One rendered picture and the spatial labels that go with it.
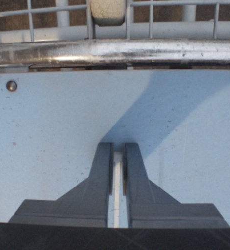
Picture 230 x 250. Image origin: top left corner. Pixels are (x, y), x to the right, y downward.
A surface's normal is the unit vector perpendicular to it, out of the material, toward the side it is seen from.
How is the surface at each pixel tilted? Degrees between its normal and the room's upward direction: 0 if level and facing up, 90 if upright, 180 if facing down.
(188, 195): 4
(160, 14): 0
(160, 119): 4
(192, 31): 11
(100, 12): 51
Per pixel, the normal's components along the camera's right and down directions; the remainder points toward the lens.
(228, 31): -0.09, 0.44
